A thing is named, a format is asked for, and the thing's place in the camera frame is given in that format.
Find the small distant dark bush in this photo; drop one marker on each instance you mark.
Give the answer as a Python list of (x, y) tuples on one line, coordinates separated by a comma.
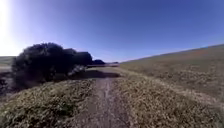
[(98, 62)]

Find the brown dirt path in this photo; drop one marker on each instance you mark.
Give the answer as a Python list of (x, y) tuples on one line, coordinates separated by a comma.
[(105, 103)]

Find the dry grassy hillside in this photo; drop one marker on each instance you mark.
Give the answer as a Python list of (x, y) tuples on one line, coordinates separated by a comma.
[(173, 86)]

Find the dark bushy tree clump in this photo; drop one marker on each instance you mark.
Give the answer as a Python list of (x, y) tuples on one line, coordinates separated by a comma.
[(45, 63)]

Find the dry grass field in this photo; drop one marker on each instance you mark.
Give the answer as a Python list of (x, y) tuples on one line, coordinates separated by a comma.
[(43, 103)]

